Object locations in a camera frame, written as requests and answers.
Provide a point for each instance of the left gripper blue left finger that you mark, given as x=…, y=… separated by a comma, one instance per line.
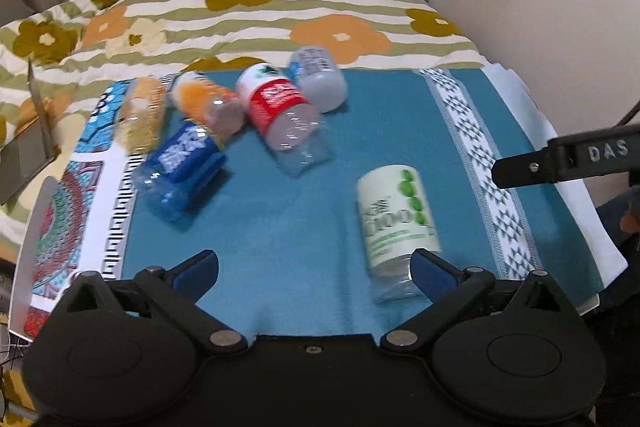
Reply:
x=173, y=295

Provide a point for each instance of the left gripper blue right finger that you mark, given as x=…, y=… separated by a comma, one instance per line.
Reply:
x=452, y=293

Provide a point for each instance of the green white label cup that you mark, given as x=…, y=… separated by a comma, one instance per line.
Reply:
x=395, y=221

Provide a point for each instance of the blue label plastic cup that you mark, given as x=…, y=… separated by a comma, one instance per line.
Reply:
x=173, y=176

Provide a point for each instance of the orange label plastic cup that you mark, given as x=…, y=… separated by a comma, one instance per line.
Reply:
x=208, y=103

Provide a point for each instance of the red label plastic cup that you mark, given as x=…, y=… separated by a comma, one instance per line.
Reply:
x=288, y=123

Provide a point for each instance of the grey label plastic cup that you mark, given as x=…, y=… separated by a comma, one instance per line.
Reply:
x=315, y=73

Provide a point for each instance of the person's right hand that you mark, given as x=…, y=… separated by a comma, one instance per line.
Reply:
x=630, y=222

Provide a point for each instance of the blue patterned cloth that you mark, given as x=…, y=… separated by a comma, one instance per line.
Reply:
x=291, y=250

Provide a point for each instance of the grey laptop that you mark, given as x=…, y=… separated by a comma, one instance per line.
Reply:
x=31, y=151

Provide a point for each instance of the floral striped duvet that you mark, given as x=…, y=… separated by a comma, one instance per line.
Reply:
x=74, y=50

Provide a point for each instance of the grey headboard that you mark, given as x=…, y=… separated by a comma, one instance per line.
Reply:
x=12, y=10

